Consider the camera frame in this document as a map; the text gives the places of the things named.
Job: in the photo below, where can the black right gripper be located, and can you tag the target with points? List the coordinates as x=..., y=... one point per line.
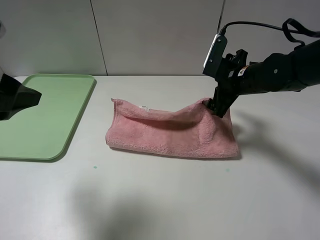
x=230, y=84

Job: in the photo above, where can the pink fluffy towel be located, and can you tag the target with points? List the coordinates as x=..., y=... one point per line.
x=191, y=132

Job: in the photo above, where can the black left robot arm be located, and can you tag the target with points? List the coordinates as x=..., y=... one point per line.
x=15, y=97

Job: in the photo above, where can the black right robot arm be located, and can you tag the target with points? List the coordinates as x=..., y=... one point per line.
x=279, y=72

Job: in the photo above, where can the green plastic tray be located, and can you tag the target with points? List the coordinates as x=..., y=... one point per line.
x=42, y=133

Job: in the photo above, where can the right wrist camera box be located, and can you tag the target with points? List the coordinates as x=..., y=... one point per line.
x=214, y=56

